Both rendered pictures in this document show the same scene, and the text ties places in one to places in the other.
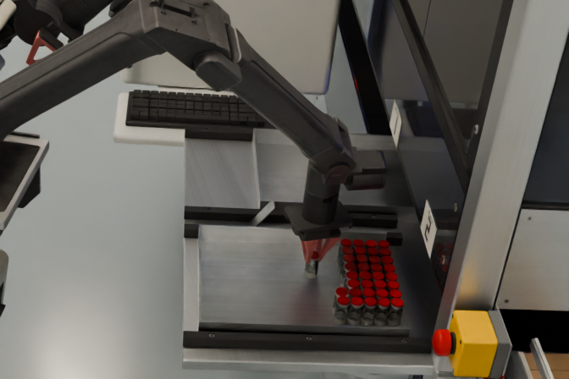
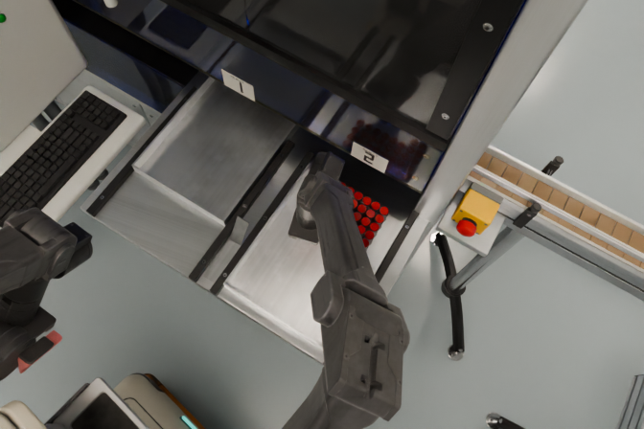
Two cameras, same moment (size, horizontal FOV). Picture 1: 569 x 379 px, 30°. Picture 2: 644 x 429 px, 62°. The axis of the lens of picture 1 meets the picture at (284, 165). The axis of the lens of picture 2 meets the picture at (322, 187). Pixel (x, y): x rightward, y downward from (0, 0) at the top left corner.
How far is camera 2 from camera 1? 1.25 m
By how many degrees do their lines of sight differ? 47
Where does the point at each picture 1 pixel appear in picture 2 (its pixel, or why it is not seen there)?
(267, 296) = (312, 280)
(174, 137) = (59, 209)
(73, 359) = (74, 321)
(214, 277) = (273, 302)
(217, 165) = (146, 215)
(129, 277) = not seen: hidden behind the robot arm
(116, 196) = not seen: outside the picture
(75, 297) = not seen: hidden behind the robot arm
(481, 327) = (483, 204)
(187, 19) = (382, 355)
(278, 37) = (31, 65)
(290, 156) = (172, 156)
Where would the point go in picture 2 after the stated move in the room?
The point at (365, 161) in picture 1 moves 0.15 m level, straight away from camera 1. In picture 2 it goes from (333, 171) to (278, 123)
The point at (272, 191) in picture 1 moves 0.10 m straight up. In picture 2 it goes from (204, 198) to (197, 180)
